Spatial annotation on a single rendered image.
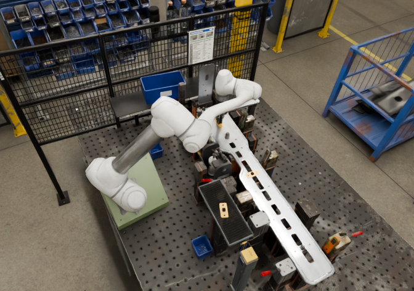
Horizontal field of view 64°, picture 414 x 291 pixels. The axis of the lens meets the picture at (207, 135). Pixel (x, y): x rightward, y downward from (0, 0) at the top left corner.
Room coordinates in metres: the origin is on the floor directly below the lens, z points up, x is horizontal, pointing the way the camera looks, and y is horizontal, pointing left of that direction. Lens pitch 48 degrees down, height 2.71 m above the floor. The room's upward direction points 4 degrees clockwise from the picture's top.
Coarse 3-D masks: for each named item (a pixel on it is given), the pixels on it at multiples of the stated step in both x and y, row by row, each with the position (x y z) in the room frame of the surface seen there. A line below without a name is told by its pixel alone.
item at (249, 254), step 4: (248, 248) 0.70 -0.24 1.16; (252, 248) 0.70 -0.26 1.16; (244, 252) 0.68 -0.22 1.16; (248, 252) 0.68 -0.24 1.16; (252, 252) 0.68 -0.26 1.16; (244, 256) 0.66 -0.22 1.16; (248, 256) 0.66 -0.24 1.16; (252, 256) 0.66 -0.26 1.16; (256, 256) 0.66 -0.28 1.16; (248, 260) 0.64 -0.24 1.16; (252, 260) 0.64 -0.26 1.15
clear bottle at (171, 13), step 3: (168, 3) 2.18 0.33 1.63; (171, 3) 2.18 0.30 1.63; (168, 6) 2.18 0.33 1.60; (171, 6) 2.18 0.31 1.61; (168, 9) 2.17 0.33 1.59; (171, 9) 2.17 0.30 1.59; (168, 12) 2.16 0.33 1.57; (171, 12) 2.16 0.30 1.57; (174, 12) 2.18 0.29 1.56; (168, 15) 2.16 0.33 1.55; (171, 15) 2.16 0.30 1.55; (174, 15) 2.18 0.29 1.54; (168, 18) 2.16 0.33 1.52; (171, 18) 2.16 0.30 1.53; (174, 18) 2.18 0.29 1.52; (171, 24) 2.16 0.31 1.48; (174, 24) 2.17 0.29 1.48; (168, 27) 2.16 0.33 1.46; (171, 27) 2.16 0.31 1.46; (174, 27) 2.17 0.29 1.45; (171, 30) 2.16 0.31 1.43
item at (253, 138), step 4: (252, 136) 1.59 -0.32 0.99; (256, 136) 1.60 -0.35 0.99; (248, 140) 1.57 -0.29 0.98; (252, 140) 1.56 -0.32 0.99; (256, 140) 1.57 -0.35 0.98; (248, 144) 1.56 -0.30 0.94; (252, 144) 1.56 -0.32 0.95; (256, 144) 1.57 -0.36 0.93; (252, 148) 1.56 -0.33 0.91; (252, 152) 1.57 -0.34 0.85
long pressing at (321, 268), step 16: (224, 128) 1.64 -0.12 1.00; (224, 144) 1.49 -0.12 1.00; (240, 144) 1.50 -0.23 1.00; (240, 160) 1.36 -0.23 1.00; (256, 160) 1.38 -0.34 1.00; (240, 176) 1.23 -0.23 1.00; (256, 176) 1.25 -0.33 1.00; (256, 192) 1.13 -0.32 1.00; (272, 192) 1.13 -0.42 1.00; (272, 208) 1.02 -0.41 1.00; (288, 208) 1.03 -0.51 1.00; (272, 224) 0.92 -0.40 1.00; (288, 240) 0.83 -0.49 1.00; (304, 240) 0.84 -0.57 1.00; (288, 256) 0.74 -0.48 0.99; (304, 256) 0.75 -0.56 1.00; (320, 256) 0.75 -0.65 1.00; (304, 272) 0.67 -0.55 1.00; (320, 272) 0.67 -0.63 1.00
